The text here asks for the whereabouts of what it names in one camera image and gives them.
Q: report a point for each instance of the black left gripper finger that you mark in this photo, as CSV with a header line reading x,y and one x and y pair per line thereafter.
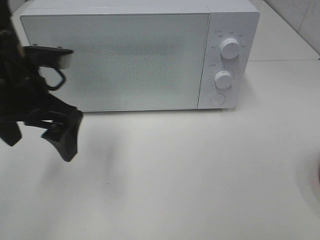
x,y
63,134

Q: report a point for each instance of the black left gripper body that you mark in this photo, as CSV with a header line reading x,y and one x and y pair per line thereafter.
x,y
25,89

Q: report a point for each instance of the round white door button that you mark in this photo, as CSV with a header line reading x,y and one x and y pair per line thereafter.
x,y
217,99

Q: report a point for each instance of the white timer knob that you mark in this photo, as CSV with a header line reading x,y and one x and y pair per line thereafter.
x,y
223,79

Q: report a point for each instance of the white power knob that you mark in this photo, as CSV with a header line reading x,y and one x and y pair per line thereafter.
x,y
230,48

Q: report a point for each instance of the white microwave door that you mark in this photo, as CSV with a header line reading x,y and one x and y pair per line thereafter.
x,y
126,62

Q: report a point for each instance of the white microwave oven body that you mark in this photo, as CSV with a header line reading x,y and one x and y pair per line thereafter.
x,y
226,18

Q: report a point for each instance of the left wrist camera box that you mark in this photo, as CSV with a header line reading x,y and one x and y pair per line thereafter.
x,y
49,57

